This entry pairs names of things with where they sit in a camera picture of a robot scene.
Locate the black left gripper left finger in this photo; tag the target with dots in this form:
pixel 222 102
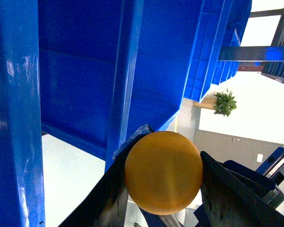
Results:
pixel 106 204

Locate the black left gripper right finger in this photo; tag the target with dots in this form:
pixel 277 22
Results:
pixel 228 202

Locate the yellow mushroom push button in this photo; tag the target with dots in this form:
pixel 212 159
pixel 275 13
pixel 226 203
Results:
pixel 163 170

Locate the blue parts bin with buttons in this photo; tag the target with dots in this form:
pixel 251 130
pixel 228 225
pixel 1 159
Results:
pixel 21 158

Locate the potted green plant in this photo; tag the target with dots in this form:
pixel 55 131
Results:
pixel 225 103

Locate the empty blue bin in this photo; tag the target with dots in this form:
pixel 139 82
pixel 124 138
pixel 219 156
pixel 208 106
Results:
pixel 108 67

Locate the far blue bin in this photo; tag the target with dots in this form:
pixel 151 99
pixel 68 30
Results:
pixel 221 23

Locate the metal roller rack frame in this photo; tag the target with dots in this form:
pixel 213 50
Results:
pixel 270 57

